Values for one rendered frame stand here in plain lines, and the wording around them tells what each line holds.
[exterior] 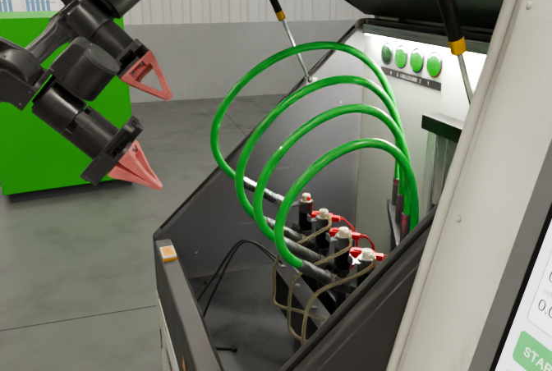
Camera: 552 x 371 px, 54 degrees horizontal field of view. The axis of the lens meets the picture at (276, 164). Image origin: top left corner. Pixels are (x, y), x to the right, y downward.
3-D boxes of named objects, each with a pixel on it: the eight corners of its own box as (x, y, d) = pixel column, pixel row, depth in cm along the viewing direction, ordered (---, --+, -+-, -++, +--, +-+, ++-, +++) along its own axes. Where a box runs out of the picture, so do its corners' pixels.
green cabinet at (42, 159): (119, 155, 501) (105, 9, 460) (138, 185, 427) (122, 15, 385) (5, 170, 464) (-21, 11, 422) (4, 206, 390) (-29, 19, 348)
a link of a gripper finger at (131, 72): (184, 84, 96) (144, 46, 94) (182, 81, 89) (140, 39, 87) (157, 112, 95) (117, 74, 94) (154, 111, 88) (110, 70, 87)
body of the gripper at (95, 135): (135, 133, 74) (91, 97, 72) (89, 185, 76) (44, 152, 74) (143, 121, 81) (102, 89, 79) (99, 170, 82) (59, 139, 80)
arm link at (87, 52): (2, 64, 77) (-18, 84, 69) (50, 2, 74) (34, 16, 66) (75, 116, 81) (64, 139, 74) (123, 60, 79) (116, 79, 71)
